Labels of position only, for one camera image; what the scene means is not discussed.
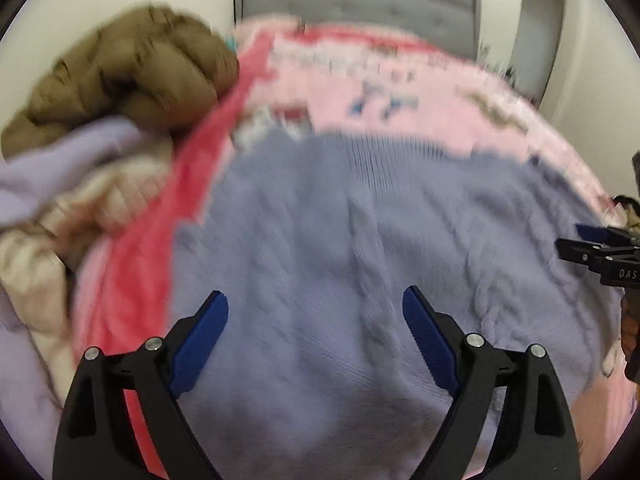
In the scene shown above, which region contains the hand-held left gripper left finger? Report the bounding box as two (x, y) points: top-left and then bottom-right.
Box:
(52, 290), (230, 480)

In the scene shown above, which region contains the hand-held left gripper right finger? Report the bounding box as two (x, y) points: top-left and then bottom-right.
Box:
(402, 285), (582, 480)

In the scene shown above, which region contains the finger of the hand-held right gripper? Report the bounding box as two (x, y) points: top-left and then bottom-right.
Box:
(555, 239), (609, 266)
(575, 223), (640, 249)

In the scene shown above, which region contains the purple knit sweater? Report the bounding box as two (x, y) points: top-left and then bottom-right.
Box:
(170, 130), (626, 480)

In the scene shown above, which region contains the fur trimmed garment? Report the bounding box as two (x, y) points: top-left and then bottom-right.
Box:
(611, 194), (640, 235)

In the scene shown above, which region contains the beige quilted garment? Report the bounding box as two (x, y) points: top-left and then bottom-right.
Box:
(0, 135), (177, 396)

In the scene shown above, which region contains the lavender cloth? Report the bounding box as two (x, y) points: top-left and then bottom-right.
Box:
(0, 115), (147, 233)

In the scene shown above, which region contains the pink printed blanket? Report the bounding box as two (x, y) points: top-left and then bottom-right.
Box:
(70, 15), (640, 480)

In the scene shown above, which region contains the brown puffer jacket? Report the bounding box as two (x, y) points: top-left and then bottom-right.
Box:
(0, 5), (240, 158)

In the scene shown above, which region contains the grey upholstered headboard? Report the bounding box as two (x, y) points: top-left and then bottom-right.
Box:
(234, 0), (482, 58)

